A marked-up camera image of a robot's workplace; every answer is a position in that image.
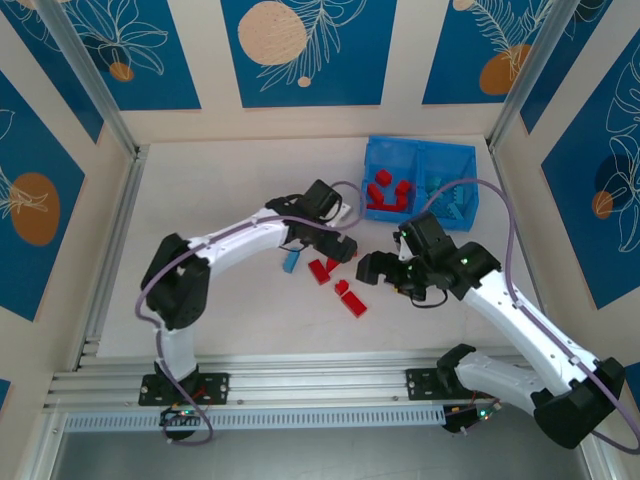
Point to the long red lego brick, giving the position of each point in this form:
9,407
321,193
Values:
355,303

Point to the long blue lego brick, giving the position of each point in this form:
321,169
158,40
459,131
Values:
454,195

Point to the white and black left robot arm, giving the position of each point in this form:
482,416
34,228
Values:
175,290

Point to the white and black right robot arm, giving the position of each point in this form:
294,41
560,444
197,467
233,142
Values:
505,330

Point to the small red lego brick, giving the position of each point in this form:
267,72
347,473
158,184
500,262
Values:
341,288

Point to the blue two-compartment plastic bin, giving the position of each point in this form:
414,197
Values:
395,155

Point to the blue panel with beige circle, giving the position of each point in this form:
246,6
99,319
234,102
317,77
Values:
310,60

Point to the aluminium side rail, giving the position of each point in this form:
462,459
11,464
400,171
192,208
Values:
497,160
120,235

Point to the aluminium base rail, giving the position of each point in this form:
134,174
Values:
325,375

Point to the blue floral wall panel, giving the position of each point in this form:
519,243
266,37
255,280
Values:
60,85
590,50
4,392
465,50
30,200
150,60
634,375
590,200

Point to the aluminium frame post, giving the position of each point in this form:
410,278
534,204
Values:
85,70
535,65

